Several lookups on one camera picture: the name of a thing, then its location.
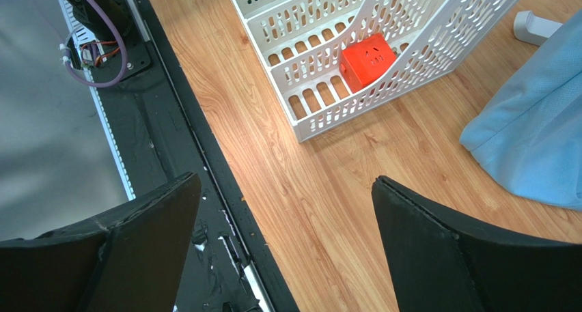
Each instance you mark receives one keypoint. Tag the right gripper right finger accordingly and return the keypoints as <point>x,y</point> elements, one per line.
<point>443,260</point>

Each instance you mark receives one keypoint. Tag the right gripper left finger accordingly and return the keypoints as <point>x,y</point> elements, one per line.
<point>128,258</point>

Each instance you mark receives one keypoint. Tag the light blue shorts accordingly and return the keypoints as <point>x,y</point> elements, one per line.
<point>528,136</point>

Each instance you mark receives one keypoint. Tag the red cube socket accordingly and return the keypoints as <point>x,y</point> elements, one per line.
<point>364,62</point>

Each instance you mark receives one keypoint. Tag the white file organizer rack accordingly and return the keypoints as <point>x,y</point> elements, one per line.
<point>332,60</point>

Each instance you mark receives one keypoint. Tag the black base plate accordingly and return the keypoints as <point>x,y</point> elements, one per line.
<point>159,132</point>

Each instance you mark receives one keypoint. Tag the metal clothes rail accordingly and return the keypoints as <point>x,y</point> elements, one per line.
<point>532,29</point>

